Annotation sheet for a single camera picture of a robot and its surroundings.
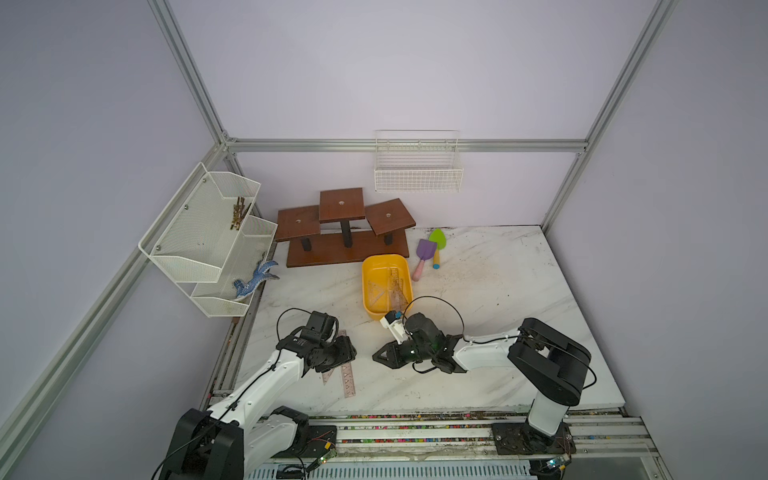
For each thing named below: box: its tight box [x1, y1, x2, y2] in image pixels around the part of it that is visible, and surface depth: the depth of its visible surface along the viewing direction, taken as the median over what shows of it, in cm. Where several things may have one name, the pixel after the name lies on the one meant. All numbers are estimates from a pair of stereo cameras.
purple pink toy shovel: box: [412, 239, 437, 282], surface depth 116 cm
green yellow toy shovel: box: [428, 228, 447, 270], surface depth 120 cm
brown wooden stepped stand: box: [275, 187, 417, 268], surface depth 107 cm
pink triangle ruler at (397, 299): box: [389, 280, 409, 314], surface depth 103 cm
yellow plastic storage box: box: [361, 254, 413, 319], surface depth 106 cm
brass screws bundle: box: [230, 196, 252, 231], surface depth 83 cm
